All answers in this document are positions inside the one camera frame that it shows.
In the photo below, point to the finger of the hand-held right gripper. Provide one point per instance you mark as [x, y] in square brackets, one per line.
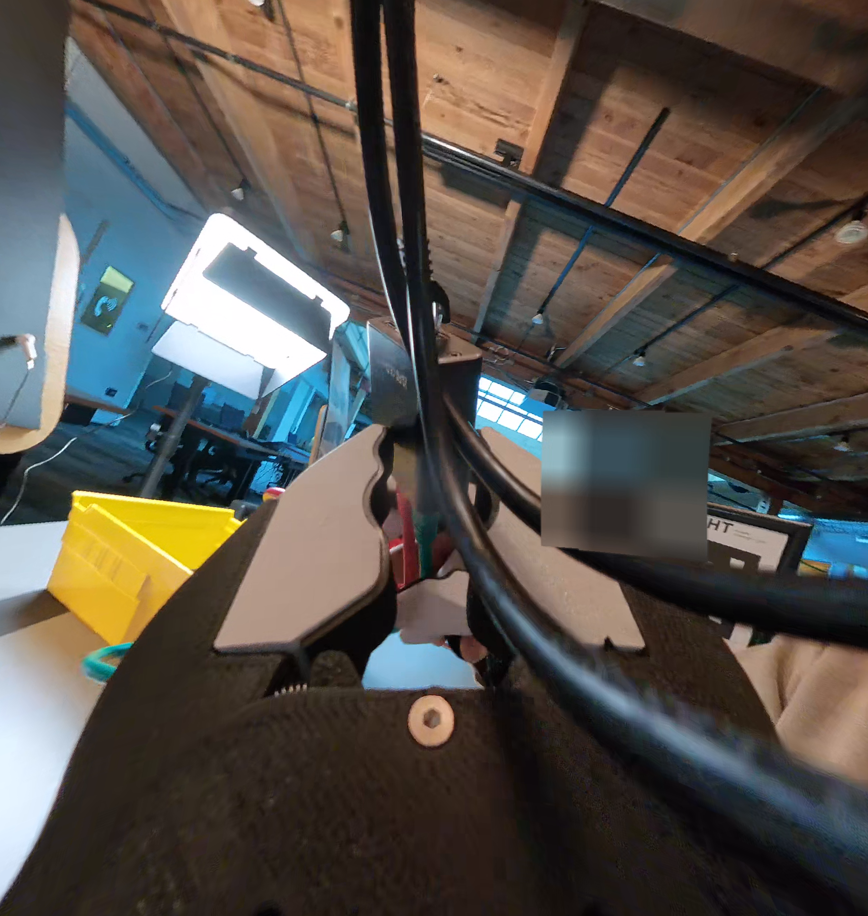
[434, 608]

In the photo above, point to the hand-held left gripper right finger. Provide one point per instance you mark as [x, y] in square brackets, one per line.
[570, 608]

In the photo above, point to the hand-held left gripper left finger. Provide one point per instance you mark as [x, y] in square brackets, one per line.
[305, 558]

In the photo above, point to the yellow plastic bin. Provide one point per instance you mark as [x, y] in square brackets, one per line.
[119, 565]

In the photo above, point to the black ethernet splitter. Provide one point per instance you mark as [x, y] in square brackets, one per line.
[391, 372]

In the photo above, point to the light stand pole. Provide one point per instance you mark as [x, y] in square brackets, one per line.
[173, 436]

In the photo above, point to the black framed marker sign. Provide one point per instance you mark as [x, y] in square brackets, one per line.
[756, 537]

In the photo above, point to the ceiling projector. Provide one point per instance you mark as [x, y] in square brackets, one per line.
[548, 392]

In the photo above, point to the studio light panel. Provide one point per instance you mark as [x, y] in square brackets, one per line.
[191, 279]

